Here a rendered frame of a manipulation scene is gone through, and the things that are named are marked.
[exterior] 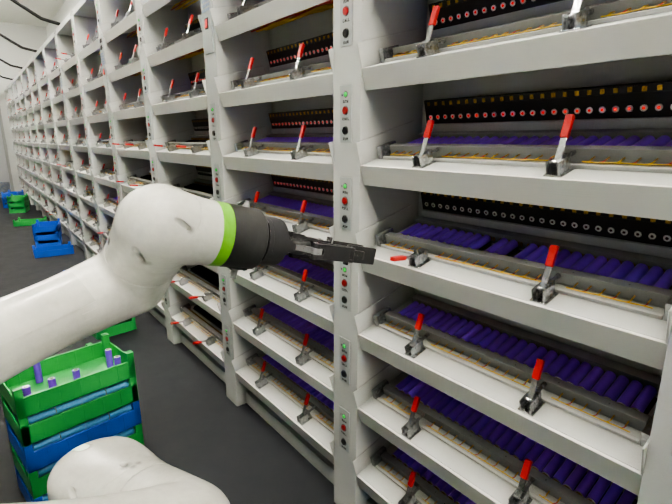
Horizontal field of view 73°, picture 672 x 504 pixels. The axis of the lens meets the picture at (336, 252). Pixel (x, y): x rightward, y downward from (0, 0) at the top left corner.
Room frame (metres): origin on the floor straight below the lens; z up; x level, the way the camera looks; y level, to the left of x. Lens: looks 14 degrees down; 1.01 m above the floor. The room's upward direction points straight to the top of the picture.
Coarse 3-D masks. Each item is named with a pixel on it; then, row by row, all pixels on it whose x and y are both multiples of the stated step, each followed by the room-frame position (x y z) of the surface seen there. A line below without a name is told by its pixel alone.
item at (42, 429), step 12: (132, 384) 1.22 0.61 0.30; (108, 396) 1.17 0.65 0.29; (120, 396) 1.19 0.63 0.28; (132, 396) 1.21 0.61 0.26; (72, 408) 1.10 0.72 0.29; (84, 408) 1.12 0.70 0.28; (96, 408) 1.14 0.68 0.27; (108, 408) 1.16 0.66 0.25; (12, 420) 1.07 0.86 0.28; (24, 420) 1.02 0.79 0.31; (48, 420) 1.05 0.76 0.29; (60, 420) 1.07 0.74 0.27; (72, 420) 1.09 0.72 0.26; (84, 420) 1.12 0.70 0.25; (24, 432) 1.01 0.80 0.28; (36, 432) 1.03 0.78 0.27; (48, 432) 1.05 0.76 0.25; (24, 444) 1.01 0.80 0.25
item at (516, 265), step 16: (400, 240) 1.00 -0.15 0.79; (416, 240) 0.97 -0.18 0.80; (448, 256) 0.89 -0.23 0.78; (464, 256) 0.87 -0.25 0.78; (480, 256) 0.84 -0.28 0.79; (496, 256) 0.82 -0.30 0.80; (528, 272) 0.76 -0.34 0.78; (560, 272) 0.72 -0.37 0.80; (576, 272) 0.71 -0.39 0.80; (592, 288) 0.68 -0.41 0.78; (608, 288) 0.67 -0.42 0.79; (624, 288) 0.65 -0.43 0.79; (640, 288) 0.63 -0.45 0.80; (656, 288) 0.63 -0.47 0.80; (640, 304) 0.62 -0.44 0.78; (656, 304) 0.62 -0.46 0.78
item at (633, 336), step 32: (384, 224) 1.06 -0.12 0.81; (480, 224) 0.97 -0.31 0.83; (512, 224) 0.91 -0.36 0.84; (384, 256) 0.97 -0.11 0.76; (416, 288) 0.89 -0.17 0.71; (448, 288) 0.82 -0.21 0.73; (480, 288) 0.76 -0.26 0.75; (512, 288) 0.74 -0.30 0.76; (576, 288) 0.71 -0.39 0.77; (512, 320) 0.72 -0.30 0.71; (544, 320) 0.67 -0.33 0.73; (576, 320) 0.63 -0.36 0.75; (608, 320) 0.61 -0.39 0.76; (640, 320) 0.60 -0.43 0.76; (608, 352) 0.60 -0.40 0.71; (640, 352) 0.57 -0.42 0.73
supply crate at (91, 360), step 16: (80, 352) 1.30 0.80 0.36; (96, 352) 1.33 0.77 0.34; (112, 352) 1.33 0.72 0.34; (128, 352) 1.22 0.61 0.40; (32, 368) 1.20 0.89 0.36; (48, 368) 1.23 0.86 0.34; (64, 368) 1.26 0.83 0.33; (80, 368) 1.27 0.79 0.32; (96, 368) 1.27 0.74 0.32; (112, 368) 1.18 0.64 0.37; (128, 368) 1.21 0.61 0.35; (16, 384) 1.17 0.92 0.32; (32, 384) 1.17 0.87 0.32; (64, 384) 1.09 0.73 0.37; (80, 384) 1.12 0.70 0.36; (96, 384) 1.15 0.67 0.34; (112, 384) 1.18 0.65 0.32; (16, 400) 1.01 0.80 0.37; (32, 400) 1.04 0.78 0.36; (48, 400) 1.06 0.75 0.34; (64, 400) 1.09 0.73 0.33; (16, 416) 1.02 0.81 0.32
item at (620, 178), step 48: (480, 96) 0.98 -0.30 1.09; (528, 96) 0.89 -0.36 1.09; (576, 96) 0.83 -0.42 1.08; (624, 96) 0.77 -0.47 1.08; (384, 144) 1.04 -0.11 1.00; (432, 144) 0.96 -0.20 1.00; (480, 144) 0.87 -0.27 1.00; (528, 144) 0.82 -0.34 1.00; (576, 144) 0.76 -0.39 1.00; (624, 144) 0.71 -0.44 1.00; (432, 192) 0.87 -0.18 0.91; (480, 192) 0.78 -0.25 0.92; (528, 192) 0.71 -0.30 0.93; (576, 192) 0.65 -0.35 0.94; (624, 192) 0.60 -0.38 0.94
